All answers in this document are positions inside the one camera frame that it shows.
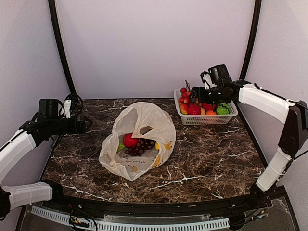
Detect green toy pear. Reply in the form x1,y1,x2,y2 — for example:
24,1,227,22
116,143,126,153

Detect white slotted cable duct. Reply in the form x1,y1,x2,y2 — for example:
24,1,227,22
30,206,230,231

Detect red cherry bunch toy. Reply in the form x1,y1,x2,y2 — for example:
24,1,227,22
178,80,199,106

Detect red yellow toy mango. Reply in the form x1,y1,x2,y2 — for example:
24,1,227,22
180,103,189,115

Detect black frame post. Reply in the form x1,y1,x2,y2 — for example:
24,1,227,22
239,0,262,80
48,0,77,94

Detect left black frame post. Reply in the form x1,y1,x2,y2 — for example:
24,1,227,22
48,0,77,94

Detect red toy apple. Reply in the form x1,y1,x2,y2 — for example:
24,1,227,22
123,133,139,148
188,104,201,116

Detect banana print plastic bag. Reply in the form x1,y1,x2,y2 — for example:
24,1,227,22
99,102,176,181

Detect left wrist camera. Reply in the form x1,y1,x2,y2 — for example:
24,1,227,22
59,93,84,119

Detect orange toy fruit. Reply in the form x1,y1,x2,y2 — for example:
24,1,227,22
206,110,217,115

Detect white plastic basket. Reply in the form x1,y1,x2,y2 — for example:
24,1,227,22
173,89,238,125

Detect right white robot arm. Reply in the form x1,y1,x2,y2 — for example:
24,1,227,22
190,64,308,209

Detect right black frame post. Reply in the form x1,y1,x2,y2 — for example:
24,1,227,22
239,0,262,80

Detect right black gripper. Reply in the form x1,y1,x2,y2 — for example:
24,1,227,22
188,85,228,105

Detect purple toy grapes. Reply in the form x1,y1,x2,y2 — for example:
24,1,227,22
125,139,155,156

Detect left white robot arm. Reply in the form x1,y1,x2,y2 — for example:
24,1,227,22
0,93,93,220

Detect green watermelon toy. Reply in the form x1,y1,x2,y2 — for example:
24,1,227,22
216,103,231,115

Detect black front rail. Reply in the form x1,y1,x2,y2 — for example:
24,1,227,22
43,186,295,218

